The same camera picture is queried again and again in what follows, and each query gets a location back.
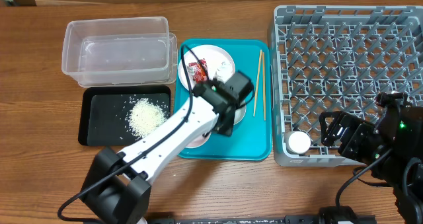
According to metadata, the white cup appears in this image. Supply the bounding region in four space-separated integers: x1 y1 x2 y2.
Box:
284 131 311 154

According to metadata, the pink small bowl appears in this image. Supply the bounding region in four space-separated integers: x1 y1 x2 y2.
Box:
186 132 211 149

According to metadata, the red snack wrapper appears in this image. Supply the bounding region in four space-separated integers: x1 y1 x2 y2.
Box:
187 59 208 83

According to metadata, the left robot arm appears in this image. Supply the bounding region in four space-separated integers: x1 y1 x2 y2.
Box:
80 72 254 223

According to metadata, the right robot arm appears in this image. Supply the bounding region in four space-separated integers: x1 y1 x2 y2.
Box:
319 92 422 223

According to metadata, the grey dishwasher rack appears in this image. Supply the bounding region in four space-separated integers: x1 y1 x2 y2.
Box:
269 5 422 167

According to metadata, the teal serving tray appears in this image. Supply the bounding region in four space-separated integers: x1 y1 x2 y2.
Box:
179 38 272 161

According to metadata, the grey bowl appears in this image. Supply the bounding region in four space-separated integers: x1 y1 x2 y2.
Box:
234 101 247 125

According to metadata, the right wooden chopstick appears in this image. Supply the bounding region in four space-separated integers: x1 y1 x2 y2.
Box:
262 52 266 121

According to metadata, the wooden chopstick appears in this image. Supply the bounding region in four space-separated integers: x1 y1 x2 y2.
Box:
262 52 266 121
253 50 262 117

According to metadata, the left wooden chopstick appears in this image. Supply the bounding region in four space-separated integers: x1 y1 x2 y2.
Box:
253 50 262 117

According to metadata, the crumpled white tissue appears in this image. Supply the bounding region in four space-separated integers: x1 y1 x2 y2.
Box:
214 61 234 82

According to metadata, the white plate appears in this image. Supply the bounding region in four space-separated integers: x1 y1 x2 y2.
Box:
178 45 235 90

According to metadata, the pile of rice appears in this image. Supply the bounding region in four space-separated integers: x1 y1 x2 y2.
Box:
125 98 167 139

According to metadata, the clear plastic bin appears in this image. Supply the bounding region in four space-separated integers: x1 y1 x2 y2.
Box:
61 17 178 88

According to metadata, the black tray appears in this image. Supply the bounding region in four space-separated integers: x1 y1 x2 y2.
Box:
78 85 171 147

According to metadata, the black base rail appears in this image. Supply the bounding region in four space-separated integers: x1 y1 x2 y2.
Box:
146 207 377 224

